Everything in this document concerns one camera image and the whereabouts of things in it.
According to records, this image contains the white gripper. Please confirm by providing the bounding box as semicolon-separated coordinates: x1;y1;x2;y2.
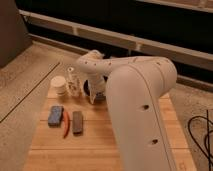
88;77;105;104

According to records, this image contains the dark ceramic bowl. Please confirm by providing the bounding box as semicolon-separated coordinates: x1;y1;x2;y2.
83;80;106;100

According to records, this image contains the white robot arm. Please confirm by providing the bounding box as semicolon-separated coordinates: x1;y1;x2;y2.
76;50;177;171

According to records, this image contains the clear plastic bottle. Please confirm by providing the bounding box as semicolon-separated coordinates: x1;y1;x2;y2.
67;67;81;97

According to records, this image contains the dark rectangular block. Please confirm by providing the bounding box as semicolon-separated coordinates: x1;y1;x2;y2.
72;111;83;135

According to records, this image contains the white paper cup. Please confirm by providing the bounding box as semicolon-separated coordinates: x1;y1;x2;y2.
50;76;67;96

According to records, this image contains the blue sponge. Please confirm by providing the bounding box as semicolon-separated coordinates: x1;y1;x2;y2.
48;106;63;127

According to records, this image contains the white metal railing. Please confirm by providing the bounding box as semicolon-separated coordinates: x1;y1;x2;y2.
19;10;213;71

